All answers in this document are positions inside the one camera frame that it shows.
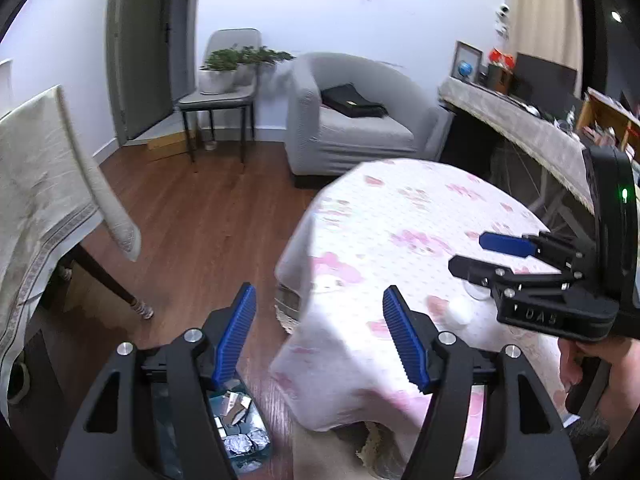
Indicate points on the grey chair with black legs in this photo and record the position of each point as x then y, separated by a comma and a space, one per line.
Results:
215, 101

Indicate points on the flat cardboard box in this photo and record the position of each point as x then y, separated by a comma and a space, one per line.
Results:
165, 144

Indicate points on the table with beige cloth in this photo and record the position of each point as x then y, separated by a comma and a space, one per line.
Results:
40, 185

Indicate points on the grey door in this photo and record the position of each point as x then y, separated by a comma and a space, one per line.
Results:
145, 60

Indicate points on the beige curtain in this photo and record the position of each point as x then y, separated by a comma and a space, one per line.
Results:
545, 20

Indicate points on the dark wooden dining table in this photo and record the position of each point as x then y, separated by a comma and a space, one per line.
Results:
100, 280

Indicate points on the grey armchair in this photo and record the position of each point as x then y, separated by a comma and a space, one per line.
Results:
360, 135

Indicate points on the black monitor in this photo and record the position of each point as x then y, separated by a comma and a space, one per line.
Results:
545, 80

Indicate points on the spoked wheel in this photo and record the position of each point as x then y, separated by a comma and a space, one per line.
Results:
535, 180

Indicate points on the dark shoe with light sole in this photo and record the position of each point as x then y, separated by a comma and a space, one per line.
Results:
19, 382

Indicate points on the potted plant small white pot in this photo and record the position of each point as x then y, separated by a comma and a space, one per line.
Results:
260, 57

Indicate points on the silver foil wrapper pieces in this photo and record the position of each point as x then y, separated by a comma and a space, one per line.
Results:
232, 410

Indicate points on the red ornament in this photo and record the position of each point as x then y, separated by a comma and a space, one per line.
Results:
501, 57

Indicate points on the small white round object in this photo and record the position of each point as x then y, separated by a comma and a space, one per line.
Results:
460, 312

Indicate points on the framed picture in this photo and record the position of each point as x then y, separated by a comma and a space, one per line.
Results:
475, 52

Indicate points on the potted plant large white pot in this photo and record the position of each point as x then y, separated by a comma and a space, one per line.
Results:
217, 77

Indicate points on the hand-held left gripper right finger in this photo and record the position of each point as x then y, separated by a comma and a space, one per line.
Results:
402, 345

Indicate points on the person's right hand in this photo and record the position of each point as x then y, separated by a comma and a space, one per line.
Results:
622, 370

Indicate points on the white security camera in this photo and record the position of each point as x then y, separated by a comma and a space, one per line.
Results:
502, 17

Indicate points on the black bag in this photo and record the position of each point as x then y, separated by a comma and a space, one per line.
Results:
352, 102

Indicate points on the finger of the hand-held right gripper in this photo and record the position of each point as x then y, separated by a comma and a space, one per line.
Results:
475, 270
505, 245

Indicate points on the wooden box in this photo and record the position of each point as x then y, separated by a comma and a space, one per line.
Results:
605, 117

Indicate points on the clear plastic lid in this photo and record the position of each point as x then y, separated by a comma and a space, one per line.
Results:
477, 294

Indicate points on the sideboard with beige cloth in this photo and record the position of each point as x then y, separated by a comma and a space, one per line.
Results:
510, 115

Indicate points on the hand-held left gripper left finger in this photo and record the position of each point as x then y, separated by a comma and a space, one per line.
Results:
235, 340

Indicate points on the teal plastic trash bin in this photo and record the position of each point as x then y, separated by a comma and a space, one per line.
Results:
262, 460

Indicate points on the small blue globe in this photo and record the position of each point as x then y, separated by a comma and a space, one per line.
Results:
465, 69

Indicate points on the dark gift box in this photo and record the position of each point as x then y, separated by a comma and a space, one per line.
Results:
500, 80

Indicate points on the pink floral tablecloth round table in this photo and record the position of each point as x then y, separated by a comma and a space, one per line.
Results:
400, 220

